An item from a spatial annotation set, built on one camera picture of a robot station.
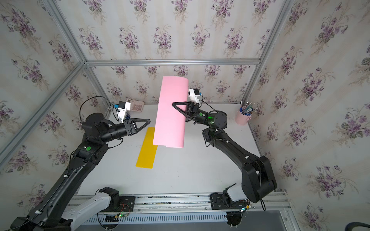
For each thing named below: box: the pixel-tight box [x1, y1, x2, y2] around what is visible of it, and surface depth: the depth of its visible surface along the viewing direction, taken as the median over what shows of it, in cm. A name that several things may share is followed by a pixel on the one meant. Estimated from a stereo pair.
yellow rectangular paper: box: [135, 127, 159, 169], surface depth 93 cm
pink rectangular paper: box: [152, 76, 189, 148], surface depth 56 cm
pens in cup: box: [239, 101, 258, 116], surface depth 104 cm
